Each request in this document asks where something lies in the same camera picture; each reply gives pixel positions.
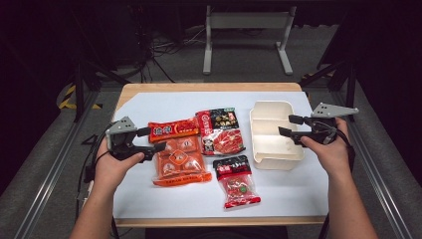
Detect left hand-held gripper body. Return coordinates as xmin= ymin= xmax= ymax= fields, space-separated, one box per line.
xmin=105 ymin=116 xmax=155 ymax=163

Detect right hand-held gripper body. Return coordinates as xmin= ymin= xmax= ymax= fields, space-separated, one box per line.
xmin=300 ymin=102 xmax=360 ymax=145

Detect cream compartment box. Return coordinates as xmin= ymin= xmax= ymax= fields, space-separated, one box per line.
xmin=249 ymin=100 xmax=306 ymax=171

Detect long orange snack packet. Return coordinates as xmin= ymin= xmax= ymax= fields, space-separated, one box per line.
xmin=147 ymin=117 xmax=201 ymax=144

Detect large clear orange packet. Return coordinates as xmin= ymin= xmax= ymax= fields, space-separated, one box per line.
xmin=151 ymin=134 xmax=213 ymax=187

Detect red and black food packet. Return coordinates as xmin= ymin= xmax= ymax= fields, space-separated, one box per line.
xmin=195 ymin=107 xmax=247 ymax=157

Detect small red clear packet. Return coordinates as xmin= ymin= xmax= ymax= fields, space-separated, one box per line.
xmin=212 ymin=154 xmax=262 ymax=210

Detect person's left hand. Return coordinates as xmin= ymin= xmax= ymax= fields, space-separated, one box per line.
xmin=94 ymin=137 xmax=146 ymax=194

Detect person's right hand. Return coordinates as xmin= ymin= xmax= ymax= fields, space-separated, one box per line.
xmin=300 ymin=118 xmax=351 ymax=180

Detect white table sheet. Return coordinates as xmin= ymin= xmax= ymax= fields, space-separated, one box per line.
xmin=111 ymin=91 xmax=330 ymax=220

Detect black tripod stand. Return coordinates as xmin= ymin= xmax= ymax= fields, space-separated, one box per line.
xmin=68 ymin=56 xmax=131 ymax=123
xmin=299 ymin=58 xmax=358 ymax=122

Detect yellow black hazard tape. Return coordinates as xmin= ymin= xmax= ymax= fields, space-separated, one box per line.
xmin=58 ymin=84 xmax=103 ymax=111

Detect person's dark clothing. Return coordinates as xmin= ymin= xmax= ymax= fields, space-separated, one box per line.
xmin=144 ymin=226 xmax=289 ymax=239

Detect grey metal stand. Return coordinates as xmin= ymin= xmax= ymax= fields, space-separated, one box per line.
xmin=202 ymin=4 xmax=298 ymax=77

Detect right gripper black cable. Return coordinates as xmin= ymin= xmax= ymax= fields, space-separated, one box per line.
xmin=335 ymin=127 xmax=356 ymax=173

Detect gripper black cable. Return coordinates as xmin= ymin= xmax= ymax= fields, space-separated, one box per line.
xmin=75 ymin=121 xmax=115 ymax=202
xmin=335 ymin=127 xmax=356 ymax=173

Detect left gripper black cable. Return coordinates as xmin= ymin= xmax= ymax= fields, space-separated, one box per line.
xmin=75 ymin=121 xmax=115 ymax=202

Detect black floor cables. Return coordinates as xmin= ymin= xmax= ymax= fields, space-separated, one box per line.
xmin=133 ymin=24 xmax=208 ymax=84

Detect aluminium floor rail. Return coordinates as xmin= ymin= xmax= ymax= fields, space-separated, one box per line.
xmin=331 ymin=90 xmax=414 ymax=239
xmin=13 ymin=90 xmax=102 ymax=239

